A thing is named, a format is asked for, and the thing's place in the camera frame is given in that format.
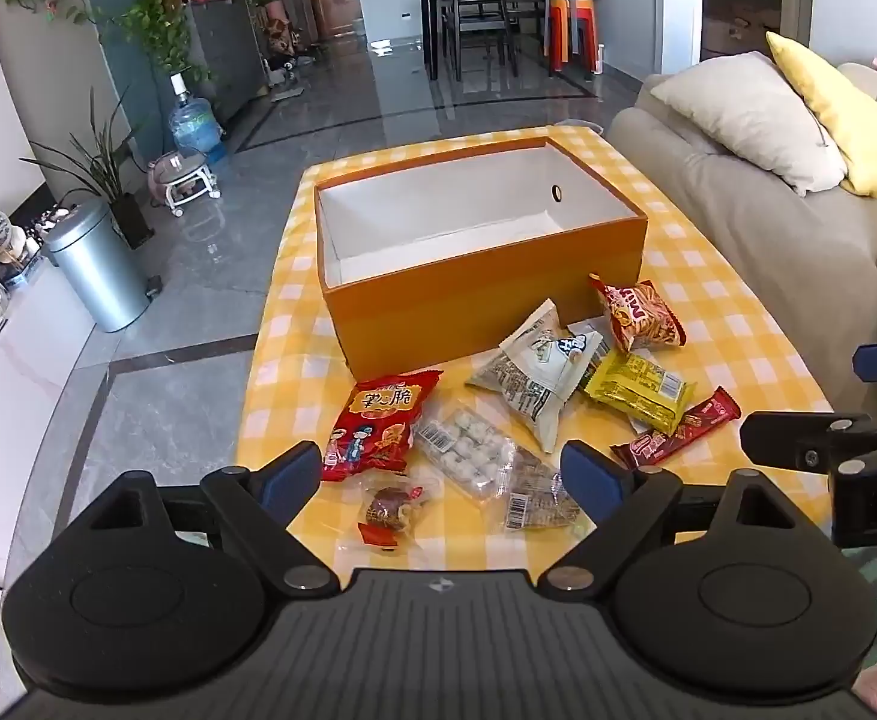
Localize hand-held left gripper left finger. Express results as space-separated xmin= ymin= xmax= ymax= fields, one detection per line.
xmin=70 ymin=441 xmax=342 ymax=593

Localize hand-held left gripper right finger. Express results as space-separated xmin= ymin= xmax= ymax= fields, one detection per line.
xmin=537 ymin=441 xmax=810 ymax=593

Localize clear packet of brown snacks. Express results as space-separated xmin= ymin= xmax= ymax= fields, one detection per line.
xmin=494 ymin=444 xmax=597 ymax=541

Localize dark red chocolate bar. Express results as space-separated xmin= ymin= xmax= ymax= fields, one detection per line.
xmin=609 ymin=429 xmax=683 ymax=470
xmin=667 ymin=386 xmax=743 ymax=440

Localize yellow snack packet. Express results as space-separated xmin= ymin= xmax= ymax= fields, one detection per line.
xmin=583 ymin=349 xmax=698 ymax=434

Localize clear pastry packet red label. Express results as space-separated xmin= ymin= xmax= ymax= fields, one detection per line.
xmin=337 ymin=476 xmax=447 ymax=554

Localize large white grey snack packet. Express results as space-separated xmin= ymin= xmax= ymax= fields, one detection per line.
xmin=465 ymin=298 xmax=585 ymax=455

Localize small white dark-print snack packet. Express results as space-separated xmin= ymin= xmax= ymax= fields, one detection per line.
xmin=550 ymin=319 xmax=612 ymax=391

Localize clear packet of white candies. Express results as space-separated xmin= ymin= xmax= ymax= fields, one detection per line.
xmin=412 ymin=399 xmax=518 ymax=500

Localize red orange noodle snack bag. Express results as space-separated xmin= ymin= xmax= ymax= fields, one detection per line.
xmin=588 ymin=272 xmax=689 ymax=353

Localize orange cardboard box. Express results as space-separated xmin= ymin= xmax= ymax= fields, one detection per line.
xmin=313 ymin=133 xmax=649 ymax=382

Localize yellow checked tablecloth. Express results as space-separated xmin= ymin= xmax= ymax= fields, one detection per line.
xmin=235 ymin=124 xmax=837 ymax=593

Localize beige sofa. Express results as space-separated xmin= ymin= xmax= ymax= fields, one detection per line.
xmin=607 ymin=52 xmax=877 ymax=421

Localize yellow pillow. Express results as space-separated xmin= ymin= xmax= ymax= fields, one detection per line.
xmin=766 ymin=30 xmax=877 ymax=200

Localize white pillow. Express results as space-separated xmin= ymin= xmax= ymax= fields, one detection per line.
xmin=649 ymin=52 xmax=848 ymax=197

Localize silver trash can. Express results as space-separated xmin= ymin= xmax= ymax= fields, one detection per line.
xmin=42 ymin=199 xmax=155 ymax=333

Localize white low cabinet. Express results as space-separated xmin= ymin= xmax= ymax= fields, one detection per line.
xmin=0 ymin=262 xmax=116 ymax=593

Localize potted long-leaf plant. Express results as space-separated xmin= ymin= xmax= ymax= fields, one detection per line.
xmin=22 ymin=86 xmax=155 ymax=250

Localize white rolling stool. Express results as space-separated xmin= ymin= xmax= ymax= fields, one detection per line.
xmin=149 ymin=150 xmax=222 ymax=218

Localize blue water jug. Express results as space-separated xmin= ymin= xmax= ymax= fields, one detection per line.
xmin=168 ymin=73 xmax=223 ymax=162

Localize grey cabinet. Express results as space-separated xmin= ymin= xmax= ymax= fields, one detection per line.
xmin=183 ymin=0 xmax=270 ymax=128

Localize stuffed toy figure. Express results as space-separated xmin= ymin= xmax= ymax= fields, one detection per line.
xmin=254 ymin=0 xmax=304 ymax=68

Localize stack of coloured stools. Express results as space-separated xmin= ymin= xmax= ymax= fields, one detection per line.
xmin=547 ymin=0 xmax=604 ymax=76

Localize green leafy plant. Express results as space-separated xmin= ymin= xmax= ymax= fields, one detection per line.
xmin=119 ymin=0 xmax=248 ymax=83

